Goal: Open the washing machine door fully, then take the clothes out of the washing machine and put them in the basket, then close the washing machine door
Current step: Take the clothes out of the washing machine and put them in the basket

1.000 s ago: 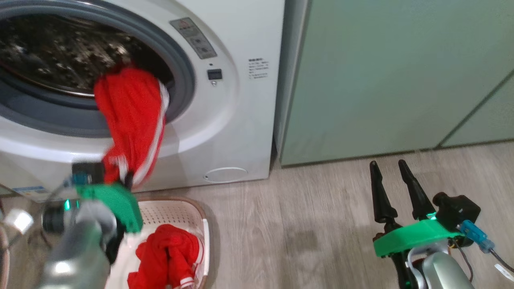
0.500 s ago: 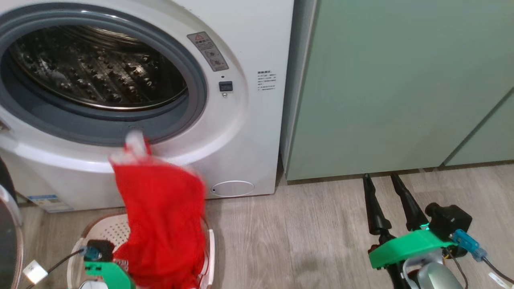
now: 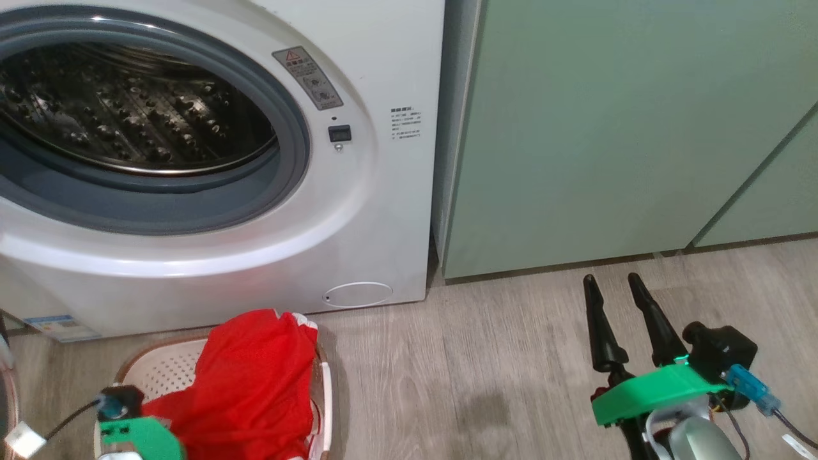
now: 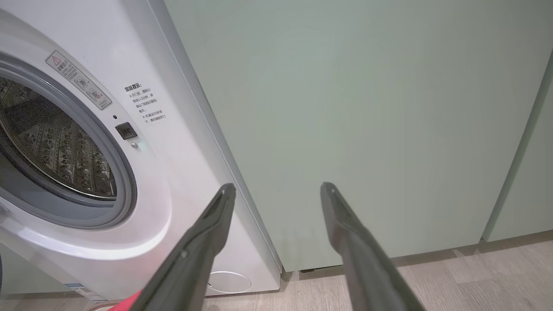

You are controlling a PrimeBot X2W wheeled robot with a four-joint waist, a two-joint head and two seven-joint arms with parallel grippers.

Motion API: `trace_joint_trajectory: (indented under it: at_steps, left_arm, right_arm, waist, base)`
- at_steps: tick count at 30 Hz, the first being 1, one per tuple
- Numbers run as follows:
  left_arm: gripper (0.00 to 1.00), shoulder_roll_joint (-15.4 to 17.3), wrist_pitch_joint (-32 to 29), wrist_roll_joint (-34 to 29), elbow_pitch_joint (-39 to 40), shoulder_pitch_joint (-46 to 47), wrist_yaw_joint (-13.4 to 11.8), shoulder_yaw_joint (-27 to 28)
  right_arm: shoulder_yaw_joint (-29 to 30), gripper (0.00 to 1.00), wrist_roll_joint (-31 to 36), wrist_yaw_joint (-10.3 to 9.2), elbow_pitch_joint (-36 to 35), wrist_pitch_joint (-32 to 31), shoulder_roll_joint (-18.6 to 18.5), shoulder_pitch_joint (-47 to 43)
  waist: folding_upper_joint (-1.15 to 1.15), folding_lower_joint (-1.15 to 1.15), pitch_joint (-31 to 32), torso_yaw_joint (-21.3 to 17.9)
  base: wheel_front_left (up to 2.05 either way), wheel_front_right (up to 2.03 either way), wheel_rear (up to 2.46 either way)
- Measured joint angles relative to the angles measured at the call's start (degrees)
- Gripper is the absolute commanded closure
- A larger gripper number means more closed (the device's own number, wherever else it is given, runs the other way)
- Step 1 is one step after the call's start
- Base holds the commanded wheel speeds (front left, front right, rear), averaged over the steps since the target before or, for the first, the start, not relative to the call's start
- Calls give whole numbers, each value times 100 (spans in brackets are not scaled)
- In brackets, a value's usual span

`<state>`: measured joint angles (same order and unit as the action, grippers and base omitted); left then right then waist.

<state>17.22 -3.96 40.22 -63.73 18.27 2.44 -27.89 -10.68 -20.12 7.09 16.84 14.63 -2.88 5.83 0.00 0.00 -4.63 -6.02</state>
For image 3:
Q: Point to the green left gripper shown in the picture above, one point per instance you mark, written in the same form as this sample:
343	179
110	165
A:
144	441

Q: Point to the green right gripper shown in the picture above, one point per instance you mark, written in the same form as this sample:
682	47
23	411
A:
664	386

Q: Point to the red mesh garment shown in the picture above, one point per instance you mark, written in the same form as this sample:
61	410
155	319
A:
255	383

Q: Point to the cream perforated laundry basket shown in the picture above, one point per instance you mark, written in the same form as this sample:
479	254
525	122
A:
166	367

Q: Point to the white washing machine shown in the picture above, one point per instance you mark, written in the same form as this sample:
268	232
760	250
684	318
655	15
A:
383	211

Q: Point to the pale green cabinet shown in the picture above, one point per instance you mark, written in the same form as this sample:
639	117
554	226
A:
575	128

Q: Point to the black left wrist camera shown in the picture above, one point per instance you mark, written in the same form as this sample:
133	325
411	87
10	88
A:
121	402

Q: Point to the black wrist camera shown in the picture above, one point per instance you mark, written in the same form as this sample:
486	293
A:
722	351
121	402

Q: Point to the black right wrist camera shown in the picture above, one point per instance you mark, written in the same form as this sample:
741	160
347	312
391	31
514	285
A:
722	351

